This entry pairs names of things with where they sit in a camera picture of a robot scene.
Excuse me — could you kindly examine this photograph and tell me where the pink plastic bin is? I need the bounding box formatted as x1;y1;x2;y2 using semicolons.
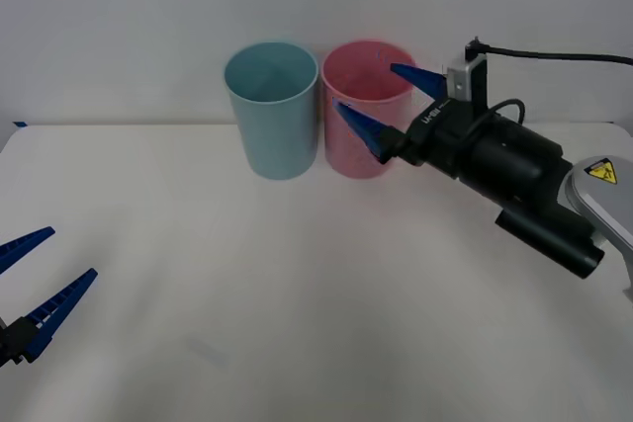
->
319;39;419;180

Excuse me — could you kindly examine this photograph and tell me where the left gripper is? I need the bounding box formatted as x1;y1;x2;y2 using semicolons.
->
0;226;99;369

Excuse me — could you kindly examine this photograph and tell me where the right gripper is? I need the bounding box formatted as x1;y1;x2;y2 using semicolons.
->
331;62;490;180

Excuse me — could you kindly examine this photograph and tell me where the pale blue plastic bin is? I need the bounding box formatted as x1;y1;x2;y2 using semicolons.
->
222;41;319;181

